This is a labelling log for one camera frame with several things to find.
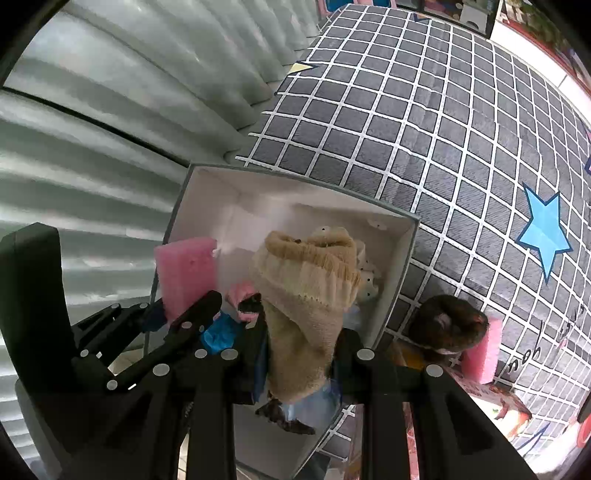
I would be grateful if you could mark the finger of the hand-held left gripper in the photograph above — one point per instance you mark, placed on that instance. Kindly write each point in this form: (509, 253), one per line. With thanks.
(189, 323)
(120, 318)

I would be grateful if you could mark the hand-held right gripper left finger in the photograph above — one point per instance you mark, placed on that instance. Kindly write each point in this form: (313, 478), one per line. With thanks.
(212, 415)

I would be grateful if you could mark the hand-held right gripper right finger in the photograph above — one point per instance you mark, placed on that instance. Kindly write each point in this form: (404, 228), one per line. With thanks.
(383, 406)

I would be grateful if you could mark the pink sponge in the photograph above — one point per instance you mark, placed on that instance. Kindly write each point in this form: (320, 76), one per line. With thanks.
(187, 267)
(482, 350)

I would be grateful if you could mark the pink and navy knit sock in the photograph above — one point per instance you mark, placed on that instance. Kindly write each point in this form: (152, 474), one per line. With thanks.
(242, 297)

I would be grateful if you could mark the light blue fluffy cloth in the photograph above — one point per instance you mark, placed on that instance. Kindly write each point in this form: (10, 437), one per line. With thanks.
(307, 406)

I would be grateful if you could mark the beige knit sock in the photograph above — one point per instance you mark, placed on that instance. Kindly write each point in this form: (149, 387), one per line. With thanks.
(304, 295)

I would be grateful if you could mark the white polka dot cloth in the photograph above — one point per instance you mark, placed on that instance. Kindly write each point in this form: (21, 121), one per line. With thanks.
(369, 277)

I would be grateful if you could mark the white cardboard box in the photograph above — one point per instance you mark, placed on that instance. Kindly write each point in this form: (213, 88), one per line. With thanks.
(277, 198)

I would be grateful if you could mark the blue crumpled cloth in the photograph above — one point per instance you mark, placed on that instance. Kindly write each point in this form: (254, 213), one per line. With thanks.
(221, 332)

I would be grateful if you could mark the dark brown knit sock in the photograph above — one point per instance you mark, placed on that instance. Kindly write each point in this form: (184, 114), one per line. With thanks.
(452, 323)

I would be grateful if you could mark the pink snack carton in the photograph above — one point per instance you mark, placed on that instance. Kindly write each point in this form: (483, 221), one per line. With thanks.
(498, 401)

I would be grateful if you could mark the grey-green pleated curtain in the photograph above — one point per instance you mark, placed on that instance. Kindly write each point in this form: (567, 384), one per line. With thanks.
(115, 69)

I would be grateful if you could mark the grey checked star bedsheet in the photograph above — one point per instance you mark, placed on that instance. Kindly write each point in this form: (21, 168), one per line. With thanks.
(415, 115)

